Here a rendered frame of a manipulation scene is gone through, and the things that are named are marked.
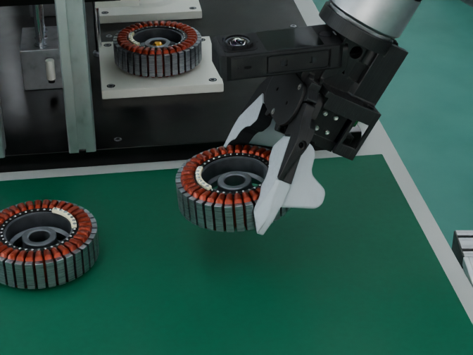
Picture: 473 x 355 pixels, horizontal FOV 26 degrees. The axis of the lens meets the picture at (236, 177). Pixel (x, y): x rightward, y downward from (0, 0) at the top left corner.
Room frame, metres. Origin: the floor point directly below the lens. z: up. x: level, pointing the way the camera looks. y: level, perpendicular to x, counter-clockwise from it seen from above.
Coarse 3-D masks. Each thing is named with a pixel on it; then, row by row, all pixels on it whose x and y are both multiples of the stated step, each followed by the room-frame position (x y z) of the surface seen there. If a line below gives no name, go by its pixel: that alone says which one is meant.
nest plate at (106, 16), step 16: (144, 0) 1.43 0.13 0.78; (160, 0) 1.43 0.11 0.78; (176, 0) 1.43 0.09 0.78; (192, 0) 1.43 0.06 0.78; (112, 16) 1.37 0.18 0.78; (128, 16) 1.37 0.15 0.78; (144, 16) 1.37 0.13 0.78; (160, 16) 1.38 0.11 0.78; (176, 16) 1.38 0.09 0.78; (192, 16) 1.38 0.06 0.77
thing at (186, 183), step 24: (240, 144) 0.89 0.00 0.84; (192, 168) 0.85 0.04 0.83; (216, 168) 0.86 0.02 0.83; (240, 168) 0.87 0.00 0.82; (264, 168) 0.85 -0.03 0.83; (192, 192) 0.81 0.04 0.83; (216, 192) 0.80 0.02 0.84; (240, 192) 0.80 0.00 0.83; (192, 216) 0.80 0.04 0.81; (216, 216) 0.78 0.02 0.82; (240, 216) 0.78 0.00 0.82
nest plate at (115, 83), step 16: (112, 48) 1.25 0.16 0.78; (208, 48) 1.25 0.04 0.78; (112, 64) 1.20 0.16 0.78; (208, 64) 1.20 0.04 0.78; (112, 80) 1.15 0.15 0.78; (128, 80) 1.15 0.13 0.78; (144, 80) 1.15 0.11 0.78; (160, 80) 1.15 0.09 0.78; (176, 80) 1.15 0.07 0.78; (192, 80) 1.15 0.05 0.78; (208, 80) 1.15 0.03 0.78; (112, 96) 1.13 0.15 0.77; (128, 96) 1.13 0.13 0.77
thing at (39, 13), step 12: (0, 0) 1.15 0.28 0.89; (12, 0) 1.15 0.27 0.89; (24, 0) 1.15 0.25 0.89; (36, 0) 1.15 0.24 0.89; (48, 0) 1.16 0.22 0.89; (84, 0) 1.16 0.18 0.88; (96, 0) 1.16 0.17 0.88; (108, 0) 1.17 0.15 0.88; (120, 0) 1.17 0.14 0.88; (132, 0) 1.17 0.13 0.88; (36, 12) 1.16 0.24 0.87; (36, 24) 1.16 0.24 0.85; (36, 36) 1.16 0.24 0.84
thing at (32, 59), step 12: (24, 36) 1.19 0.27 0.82; (48, 36) 1.19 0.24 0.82; (24, 48) 1.16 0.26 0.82; (36, 48) 1.16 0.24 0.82; (48, 48) 1.16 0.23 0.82; (24, 60) 1.15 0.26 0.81; (36, 60) 1.15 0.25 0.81; (24, 72) 1.15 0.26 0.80; (36, 72) 1.15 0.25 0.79; (60, 72) 1.15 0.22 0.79; (24, 84) 1.15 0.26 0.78; (36, 84) 1.15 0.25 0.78; (48, 84) 1.15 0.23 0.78; (60, 84) 1.15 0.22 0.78
